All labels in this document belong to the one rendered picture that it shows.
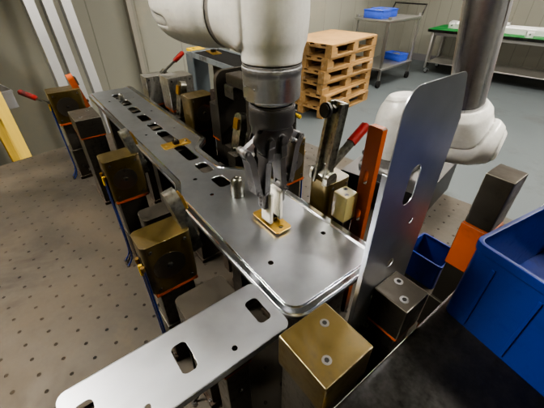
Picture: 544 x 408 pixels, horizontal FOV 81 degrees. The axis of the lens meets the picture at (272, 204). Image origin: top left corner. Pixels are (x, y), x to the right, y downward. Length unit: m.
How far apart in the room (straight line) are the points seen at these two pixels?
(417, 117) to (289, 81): 0.23
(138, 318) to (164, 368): 0.46
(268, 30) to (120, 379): 0.48
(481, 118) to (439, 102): 0.76
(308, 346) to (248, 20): 0.41
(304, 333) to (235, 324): 0.12
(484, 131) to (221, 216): 0.80
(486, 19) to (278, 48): 0.61
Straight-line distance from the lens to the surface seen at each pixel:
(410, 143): 0.32
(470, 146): 1.13
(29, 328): 1.04
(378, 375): 0.44
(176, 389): 0.47
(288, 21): 0.46
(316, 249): 0.60
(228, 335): 0.49
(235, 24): 0.48
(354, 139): 0.72
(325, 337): 0.42
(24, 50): 3.15
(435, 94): 0.33
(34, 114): 3.22
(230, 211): 0.69
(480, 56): 1.01
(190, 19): 0.55
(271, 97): 0.48
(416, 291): 0.47
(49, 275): 1.15
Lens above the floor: 1.41
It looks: 36 degrees down
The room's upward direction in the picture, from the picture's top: straight up
